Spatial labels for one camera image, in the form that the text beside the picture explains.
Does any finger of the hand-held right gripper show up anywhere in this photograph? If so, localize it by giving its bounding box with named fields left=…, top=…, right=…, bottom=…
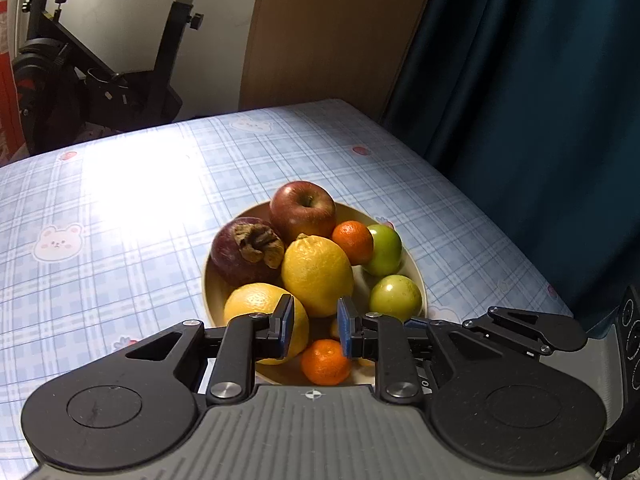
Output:
left=462, top=306, right=587, bottom=358

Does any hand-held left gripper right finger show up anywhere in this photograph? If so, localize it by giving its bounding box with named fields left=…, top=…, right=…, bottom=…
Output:
left=337, top=297, right=507, bottom=403

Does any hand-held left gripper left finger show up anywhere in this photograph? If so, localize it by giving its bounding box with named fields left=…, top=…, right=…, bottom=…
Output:
left=117, top=294, right=295, bottom=406

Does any small tangerine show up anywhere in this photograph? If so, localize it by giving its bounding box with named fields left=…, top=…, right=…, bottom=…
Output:
left=300, top=339, right=352, bottom=386
left=331, top=220, right=375, bottom=266

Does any yellow lemon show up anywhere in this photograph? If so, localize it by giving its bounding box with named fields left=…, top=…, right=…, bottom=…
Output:
left=223, top=283, right=311, bottom=366
left=281, top=233, right=355, bottom=318

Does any small green fruit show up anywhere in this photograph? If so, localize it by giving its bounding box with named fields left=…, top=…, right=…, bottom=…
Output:
left=369, top=275, right=423, bottom=323
left=361, top=224, right=403, bottom=277

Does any dark purple mangosteen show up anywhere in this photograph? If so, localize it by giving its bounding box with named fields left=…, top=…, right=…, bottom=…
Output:
left=210, top=216, right=287, bottom=288

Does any red apple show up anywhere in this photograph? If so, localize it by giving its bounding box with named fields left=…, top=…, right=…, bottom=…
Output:
left=270, top=180, right=337, bottom=246

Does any beige fruit bowl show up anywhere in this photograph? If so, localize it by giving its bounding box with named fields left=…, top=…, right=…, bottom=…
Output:
left=201, top=200, right=428, bottom=386

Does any blue plaid tablecloth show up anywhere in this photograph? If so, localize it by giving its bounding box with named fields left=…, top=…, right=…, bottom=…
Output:
left=0, top=98, right=573, bottom=480

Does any dark teal curtain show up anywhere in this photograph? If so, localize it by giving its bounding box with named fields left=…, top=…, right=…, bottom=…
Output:
left=380, top=0, right=640, bottom=331

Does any black exercise bike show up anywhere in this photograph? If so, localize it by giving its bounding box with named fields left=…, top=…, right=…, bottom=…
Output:
left=10, top=0, right=252, bottom=156

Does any wooden cabinet panel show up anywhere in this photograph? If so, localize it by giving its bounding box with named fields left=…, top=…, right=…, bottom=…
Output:
left=239, top=0, right=443, bottom=118

